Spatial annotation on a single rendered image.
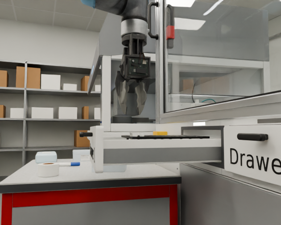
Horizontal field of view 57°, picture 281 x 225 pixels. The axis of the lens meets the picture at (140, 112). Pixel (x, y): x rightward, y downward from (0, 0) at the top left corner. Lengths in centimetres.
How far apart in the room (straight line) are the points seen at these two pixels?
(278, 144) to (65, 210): 65
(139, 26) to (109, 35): 93
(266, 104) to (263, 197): 19
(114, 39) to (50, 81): 294
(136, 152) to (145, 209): 33
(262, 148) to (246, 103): 12
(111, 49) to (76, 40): 359
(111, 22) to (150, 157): 117
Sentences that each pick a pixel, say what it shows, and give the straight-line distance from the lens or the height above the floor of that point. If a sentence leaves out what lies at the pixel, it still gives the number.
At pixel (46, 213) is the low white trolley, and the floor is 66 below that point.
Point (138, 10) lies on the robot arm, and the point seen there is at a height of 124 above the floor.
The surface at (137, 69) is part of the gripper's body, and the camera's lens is 69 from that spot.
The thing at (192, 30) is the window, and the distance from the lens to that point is 98.
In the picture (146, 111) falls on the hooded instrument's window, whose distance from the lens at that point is 163.
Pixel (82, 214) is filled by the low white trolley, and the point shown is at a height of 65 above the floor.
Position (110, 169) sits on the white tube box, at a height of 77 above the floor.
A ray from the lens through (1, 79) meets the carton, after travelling 457.
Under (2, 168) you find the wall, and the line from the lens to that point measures 498.
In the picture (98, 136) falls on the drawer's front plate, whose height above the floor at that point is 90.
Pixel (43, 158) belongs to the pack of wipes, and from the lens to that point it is 132.
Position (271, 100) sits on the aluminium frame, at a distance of 57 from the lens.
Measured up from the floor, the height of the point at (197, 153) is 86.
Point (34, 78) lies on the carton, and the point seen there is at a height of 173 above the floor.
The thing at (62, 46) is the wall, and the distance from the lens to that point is 514.
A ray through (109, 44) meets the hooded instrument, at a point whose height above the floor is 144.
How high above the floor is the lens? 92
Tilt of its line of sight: 4 degrees up
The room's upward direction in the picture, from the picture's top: straight up
